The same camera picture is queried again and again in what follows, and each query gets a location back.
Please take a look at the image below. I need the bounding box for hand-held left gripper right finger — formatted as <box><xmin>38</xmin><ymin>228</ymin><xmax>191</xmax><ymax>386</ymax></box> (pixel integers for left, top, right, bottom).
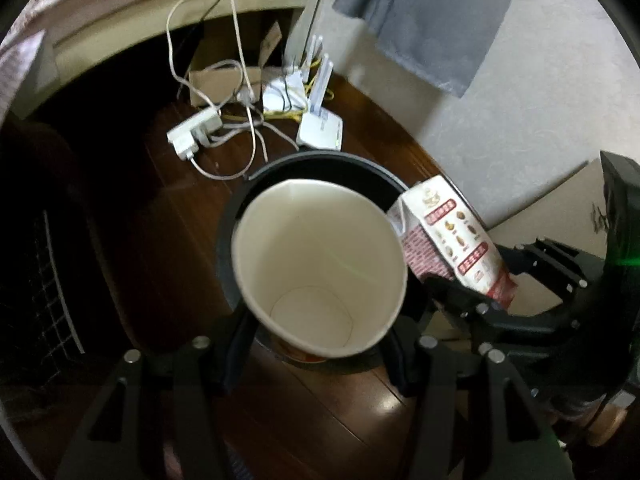
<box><xmin>380</xmin><ymin>319</ymin><xmax>576</xmax><ymax>480</ymax></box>

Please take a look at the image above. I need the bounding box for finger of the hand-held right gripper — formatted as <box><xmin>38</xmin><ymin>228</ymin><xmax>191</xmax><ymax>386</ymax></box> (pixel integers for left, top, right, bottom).
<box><xmin>500</xmin><ymin>237</ymin><xmax>590</xmax><ymax>304</ymax></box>
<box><xmin>425</xmin><ymin>272</ymin><xmax>567</xmax><ymax>357</ymax></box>

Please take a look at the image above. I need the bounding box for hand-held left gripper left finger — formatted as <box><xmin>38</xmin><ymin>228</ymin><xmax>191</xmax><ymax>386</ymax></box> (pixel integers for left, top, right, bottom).
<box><xmin>55</xmin><ymin>305</ymin><xmax>261</xmax><ymax>480</ymax></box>

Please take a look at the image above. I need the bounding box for red and white snack packet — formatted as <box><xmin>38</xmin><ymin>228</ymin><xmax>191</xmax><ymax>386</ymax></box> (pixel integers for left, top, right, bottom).
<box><xmin>386</xmin><ymin>175</ymin><xmax>518</xmax><ymax>311</ymax></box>

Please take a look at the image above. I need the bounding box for black trash bin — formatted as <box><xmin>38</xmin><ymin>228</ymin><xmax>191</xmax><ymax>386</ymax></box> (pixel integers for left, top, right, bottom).
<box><xmin>216</xmin><ymin>149</ymin><xmax>431</xmax><ymax>376</ymax></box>

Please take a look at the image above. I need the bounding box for white paper cup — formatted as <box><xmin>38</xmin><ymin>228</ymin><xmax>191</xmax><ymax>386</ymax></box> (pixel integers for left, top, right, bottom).
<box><xmin>231</xmin><ymin>178</ymin><xmax>408</xmax><ymax>363</ymax></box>

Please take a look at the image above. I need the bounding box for person's right hand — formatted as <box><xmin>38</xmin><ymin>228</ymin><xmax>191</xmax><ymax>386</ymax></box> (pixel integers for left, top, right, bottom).
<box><xmin>585</xmin><ymin>402</ymin><xmax>628</xmax><ymax>448</ymax></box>

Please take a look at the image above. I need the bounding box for white power strip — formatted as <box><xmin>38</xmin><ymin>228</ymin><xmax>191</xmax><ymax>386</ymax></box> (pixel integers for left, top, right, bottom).
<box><xmin>166</xmin><ymin>107</ymin><xmax>223</xmax><ymax>161</ymax></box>

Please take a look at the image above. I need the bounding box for white router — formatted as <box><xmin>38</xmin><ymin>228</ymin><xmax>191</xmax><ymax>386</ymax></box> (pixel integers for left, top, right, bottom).
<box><xmin>287</xmin><ymin>35</ymin><xmax>343</xmax><ymax>151</ymax></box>

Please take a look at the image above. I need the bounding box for grey hanging cloth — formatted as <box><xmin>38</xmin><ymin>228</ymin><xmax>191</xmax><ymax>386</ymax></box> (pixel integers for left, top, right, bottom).
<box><xmin>332</xmin><ymin>0</ymin><xmax>528</xmax><ymax>98</ymax></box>

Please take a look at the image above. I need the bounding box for white charger bundle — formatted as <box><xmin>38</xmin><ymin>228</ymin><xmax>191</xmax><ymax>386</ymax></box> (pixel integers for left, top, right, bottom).
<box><xmin>262</xmin><ymin>70</ymin><xmax>307</xmax><ymax>113</ymax></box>

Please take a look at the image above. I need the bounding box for cardboard box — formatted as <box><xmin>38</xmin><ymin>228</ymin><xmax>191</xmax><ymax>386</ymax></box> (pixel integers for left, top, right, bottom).
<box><xmin>187</xmin><ymin>22</ymin><xmax>283</xmax><ymax>108</ymax></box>

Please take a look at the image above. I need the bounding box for checked cloth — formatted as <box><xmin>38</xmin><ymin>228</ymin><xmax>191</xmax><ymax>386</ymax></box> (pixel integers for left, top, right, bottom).
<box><xmin>0</xmin><ymin>30</ymin><xmax>46</xmax><ymax>108</ymax></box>

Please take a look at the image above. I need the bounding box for white wire grid rack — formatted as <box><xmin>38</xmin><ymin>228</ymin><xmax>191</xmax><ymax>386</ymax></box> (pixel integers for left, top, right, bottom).
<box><xmin>30</xmin><ymin>210</ymin><xmax>86</xmax><ymax>361</ymax></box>

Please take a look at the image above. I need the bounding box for yellow cable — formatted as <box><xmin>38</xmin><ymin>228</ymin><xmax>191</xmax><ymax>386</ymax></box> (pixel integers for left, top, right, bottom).
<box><xmin>222</xmin><ymin>57</ymin><xmax>333</xmax><ymax>125</ymax></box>

